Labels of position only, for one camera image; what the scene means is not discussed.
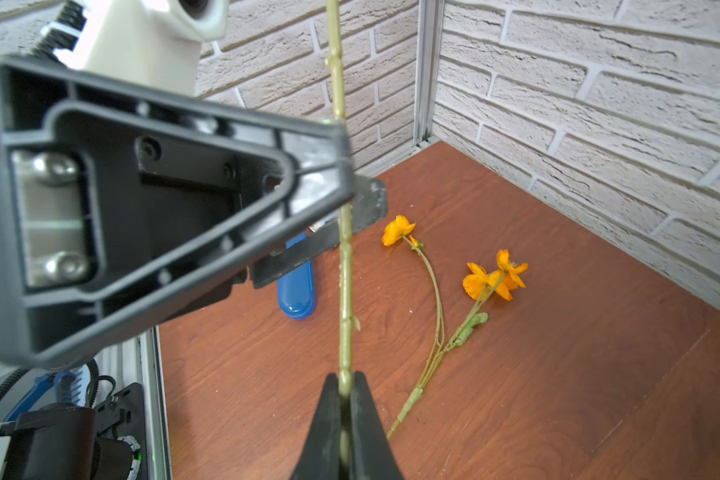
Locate aluminium mounting rail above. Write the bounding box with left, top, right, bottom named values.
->
left=94, top=327, right=173, bottom=479

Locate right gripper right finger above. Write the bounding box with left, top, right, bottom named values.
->
left=349, top=371, right=404, bottom=480

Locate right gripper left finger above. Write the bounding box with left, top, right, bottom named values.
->
left=290, top=373, right=342, bottom=480

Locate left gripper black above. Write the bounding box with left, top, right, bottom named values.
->
left=0, top=56, right=355, bottom=368

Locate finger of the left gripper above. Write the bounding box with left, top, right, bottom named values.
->
left=250, top=175, right=388, bottom=289

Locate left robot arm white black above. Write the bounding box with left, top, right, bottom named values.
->
left=0, top=56, right=386, bottom=479

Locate orange small flower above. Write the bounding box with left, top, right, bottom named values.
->
left=381, top=214, right=530, bottom=440

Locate orange sunflower stem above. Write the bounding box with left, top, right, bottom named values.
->
left=325, top=0, right=361, bottom=475

